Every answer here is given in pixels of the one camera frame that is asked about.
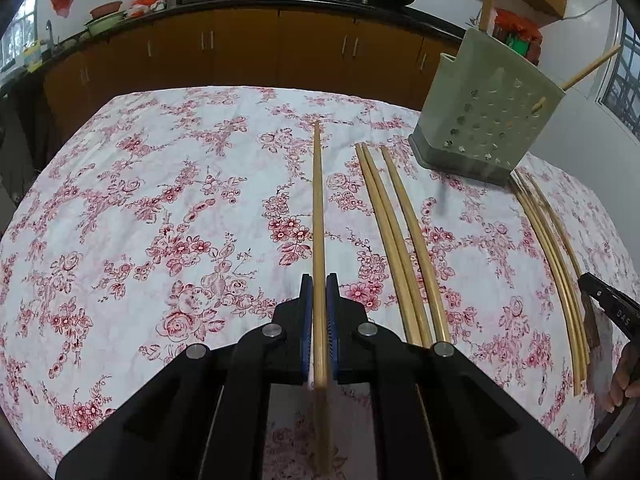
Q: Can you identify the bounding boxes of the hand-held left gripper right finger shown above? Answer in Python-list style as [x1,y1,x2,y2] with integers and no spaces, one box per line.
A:
[325,272,586,480]

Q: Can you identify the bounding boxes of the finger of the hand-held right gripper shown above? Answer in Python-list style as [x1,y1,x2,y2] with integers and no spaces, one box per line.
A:
[577,272,640,353]

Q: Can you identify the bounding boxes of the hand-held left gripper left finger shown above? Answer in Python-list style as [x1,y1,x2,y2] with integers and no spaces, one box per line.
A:
[55,274,314,480]

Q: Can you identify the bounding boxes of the grey perforated chopstick holder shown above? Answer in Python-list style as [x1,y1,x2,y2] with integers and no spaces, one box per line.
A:
[409,27,568,189]

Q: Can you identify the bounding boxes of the person's right hand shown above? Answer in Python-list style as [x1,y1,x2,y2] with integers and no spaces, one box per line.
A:
[602,342,640,413]

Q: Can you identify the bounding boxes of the floral pink tablecloth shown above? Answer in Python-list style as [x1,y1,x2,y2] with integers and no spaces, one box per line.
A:
[0,85,633,480]

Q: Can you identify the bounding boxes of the window with dark grille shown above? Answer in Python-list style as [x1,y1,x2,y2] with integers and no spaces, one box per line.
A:
[595,7,640,138]

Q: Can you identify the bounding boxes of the orange base cabinets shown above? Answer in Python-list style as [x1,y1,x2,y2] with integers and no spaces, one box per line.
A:
[42,7,461,133]

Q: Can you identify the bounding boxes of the red bag over bottles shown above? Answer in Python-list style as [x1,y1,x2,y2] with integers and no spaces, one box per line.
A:
[494,9,543,43]

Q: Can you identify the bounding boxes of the black kitchen countertop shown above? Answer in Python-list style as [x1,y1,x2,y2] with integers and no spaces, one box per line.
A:
[0,0,467,91]

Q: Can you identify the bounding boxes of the red and white bag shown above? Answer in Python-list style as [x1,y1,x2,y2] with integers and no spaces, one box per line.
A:
[125,0,167,18]

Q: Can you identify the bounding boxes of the green basin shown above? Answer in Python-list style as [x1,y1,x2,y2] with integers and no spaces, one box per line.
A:
[82,11,126,37]

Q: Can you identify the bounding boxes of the yellow detergent bottle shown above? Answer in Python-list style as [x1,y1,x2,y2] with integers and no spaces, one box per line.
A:
[24,42,45,72]

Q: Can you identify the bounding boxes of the white wall cable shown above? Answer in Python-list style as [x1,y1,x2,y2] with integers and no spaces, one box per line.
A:
[562,0,618,23]

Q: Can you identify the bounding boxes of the window with white frame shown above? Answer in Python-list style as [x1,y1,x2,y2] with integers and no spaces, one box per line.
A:
[0,0,40,73]

